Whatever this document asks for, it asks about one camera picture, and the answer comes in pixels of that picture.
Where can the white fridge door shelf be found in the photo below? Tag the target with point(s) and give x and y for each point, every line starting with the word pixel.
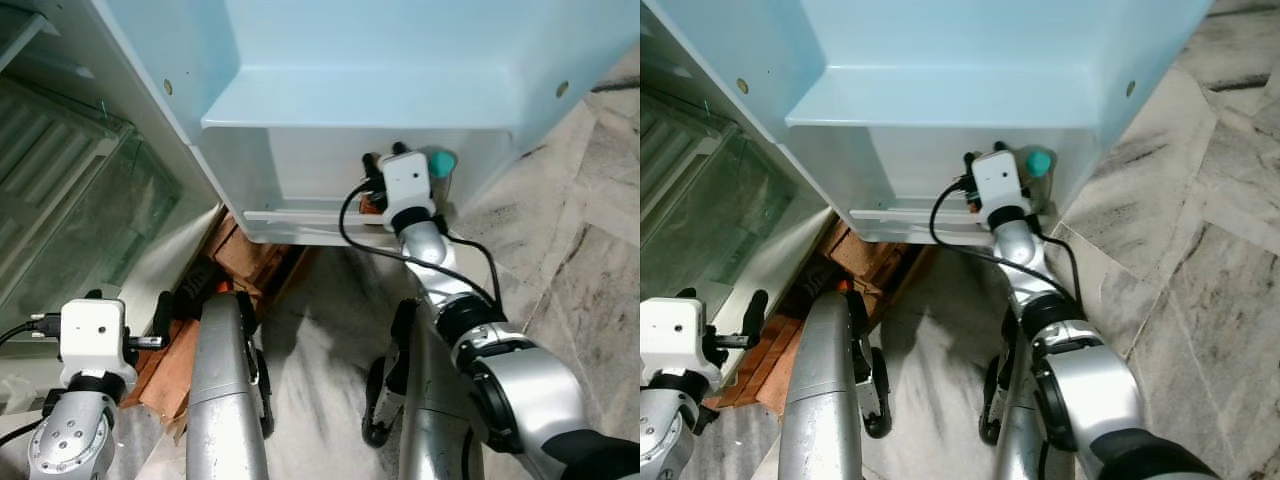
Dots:
pixel 890 170
pixel 300 170

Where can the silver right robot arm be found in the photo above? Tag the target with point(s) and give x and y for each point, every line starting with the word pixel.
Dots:
pixel 520 380
pixel 1090 390

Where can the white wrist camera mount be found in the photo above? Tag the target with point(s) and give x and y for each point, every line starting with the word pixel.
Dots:
pixel 1000 180
pixel 675 340
pixel 95 340
pixel 405 185

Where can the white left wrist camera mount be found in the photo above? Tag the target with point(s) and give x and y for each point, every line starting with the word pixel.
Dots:
pixel 675 340
pixel 95 340

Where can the teal capped bottle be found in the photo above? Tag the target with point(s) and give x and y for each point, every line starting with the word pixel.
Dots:
pixel 443 164
pixel 1040 163

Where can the silver robot leg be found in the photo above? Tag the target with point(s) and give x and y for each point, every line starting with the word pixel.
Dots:
pixel 1015 430
pixel 425 420
pixel 825 390
pixel 225 390

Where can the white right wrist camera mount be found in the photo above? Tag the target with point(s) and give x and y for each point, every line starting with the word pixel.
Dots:
pixel 405 185
pixel 1000 180

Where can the glass fridge shelf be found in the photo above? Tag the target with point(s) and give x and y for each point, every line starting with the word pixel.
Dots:
pixel 700 200
pixel 80 190

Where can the fridge door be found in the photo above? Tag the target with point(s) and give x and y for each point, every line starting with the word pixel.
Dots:
pixel 350 40
pixel 950 40

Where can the silver right robot leg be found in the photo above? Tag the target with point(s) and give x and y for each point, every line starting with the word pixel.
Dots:
pixel 1015 430
pixel 425 420

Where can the silver left robot leg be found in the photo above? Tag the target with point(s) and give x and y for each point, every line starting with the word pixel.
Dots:
pixel 825 390
pixel 225 390

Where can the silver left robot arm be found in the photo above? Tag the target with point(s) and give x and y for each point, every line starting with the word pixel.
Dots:
pixel 75 440
pixel 670 440

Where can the brown wooden fridge stand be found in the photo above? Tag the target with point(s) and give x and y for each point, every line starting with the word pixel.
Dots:
pixel 260 262
pixel 870 265

